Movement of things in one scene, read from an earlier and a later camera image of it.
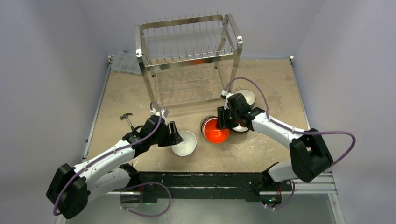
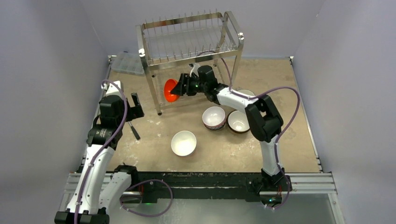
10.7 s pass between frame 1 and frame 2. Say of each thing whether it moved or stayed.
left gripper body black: moved
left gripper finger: moved
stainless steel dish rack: stayed
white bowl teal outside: stayed
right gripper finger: moved
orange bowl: moved
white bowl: stayed
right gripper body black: moved
